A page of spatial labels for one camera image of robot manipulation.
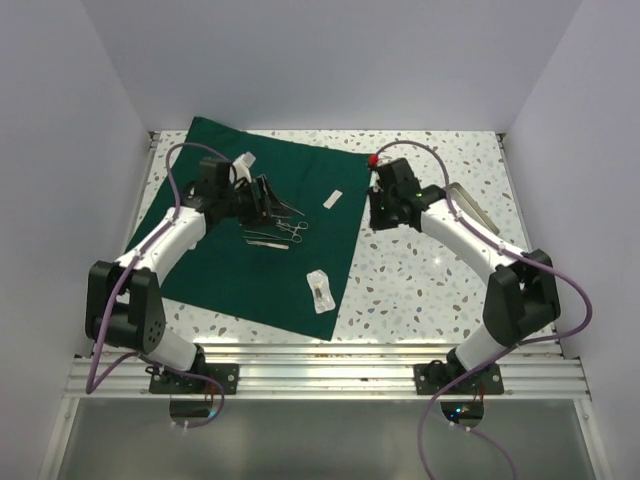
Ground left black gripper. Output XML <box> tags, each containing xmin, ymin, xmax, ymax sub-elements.
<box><xmin>219</xmin><ymin>175</ymin><xmax>291</xmax><ymax>230</ymax></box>

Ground thin steel tweezers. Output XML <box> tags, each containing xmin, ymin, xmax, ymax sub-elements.
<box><xmin>243</xmin><ymin>230</ymin><xmax>281</xmax><ymax>239</ymax></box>

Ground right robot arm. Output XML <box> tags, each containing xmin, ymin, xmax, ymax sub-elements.
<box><xmin>367</xmin><ymin>157</ymin><xmax>561</xmax><ymax>393</ymax></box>

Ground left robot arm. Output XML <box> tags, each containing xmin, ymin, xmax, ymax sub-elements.
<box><xmin>85</xmin><ymin>152</ymin><xmax>284</xmax><ymax>393</ymax></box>

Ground green surgical cloth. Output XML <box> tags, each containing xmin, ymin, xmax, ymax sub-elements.
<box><xmin>133</xmin><ymin>117</ymin><xmax>371</xmax><ymax>343</ymax></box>

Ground clear plastic blister pack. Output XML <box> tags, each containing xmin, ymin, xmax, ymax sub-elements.
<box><xmin>306</xmin><ymin>270</ymin><xmax>336</xmax><ymax>314</ymax></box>

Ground metal instrument tray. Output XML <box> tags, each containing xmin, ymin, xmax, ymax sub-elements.
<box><xmin>443</xmin><ymin>182</ymin><xmax>500</xmax><ymax>235</ymax></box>

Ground small white paper packet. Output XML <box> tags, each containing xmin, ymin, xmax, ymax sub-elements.
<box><xmin>323</xmin><ymin>190</ymin><xmax>343</xmax><ymax>209</ymax></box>

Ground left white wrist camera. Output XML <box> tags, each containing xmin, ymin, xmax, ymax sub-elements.
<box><xmin>233</xmin><ymin>152</ymin><xmax>256</xmax><ymax>184</ymax></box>

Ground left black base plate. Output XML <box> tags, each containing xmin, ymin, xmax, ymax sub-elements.
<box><xmin>145</xmin><ymin>363</ymin><xmax>240</xmax><ymax>395</ymax></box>

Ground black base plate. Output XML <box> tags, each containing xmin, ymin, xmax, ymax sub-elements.
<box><xmin>145</xmin><ymin>363</ymin><xmax>240</xmax><ymax>395</ymax></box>
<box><xmin>413</xmin><ymin>360</ymin><xmax>505</xmax><ymax>396</ymax></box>

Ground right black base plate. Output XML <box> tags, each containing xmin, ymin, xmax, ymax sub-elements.
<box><xmin>413</xmin><ymin>360</ymin><xmax>505</xmax><ymax>396</ymax></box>

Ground aluminium mounting rail frame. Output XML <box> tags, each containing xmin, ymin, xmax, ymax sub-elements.
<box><xmin>37</xmin><ymin>130</ymin><xmax>612</xmax><ymax>480</ymax></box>

